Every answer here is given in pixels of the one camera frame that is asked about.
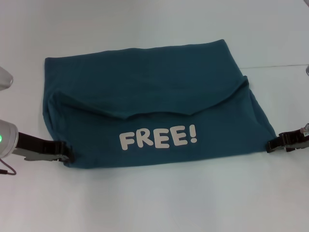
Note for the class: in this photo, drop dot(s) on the teal blue shirt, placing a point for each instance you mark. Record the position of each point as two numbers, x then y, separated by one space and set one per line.
157 96

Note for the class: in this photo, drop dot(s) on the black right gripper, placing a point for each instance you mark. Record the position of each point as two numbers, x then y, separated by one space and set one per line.
297 141

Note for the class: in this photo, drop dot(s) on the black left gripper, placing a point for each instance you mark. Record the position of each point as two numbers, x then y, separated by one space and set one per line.
36 151

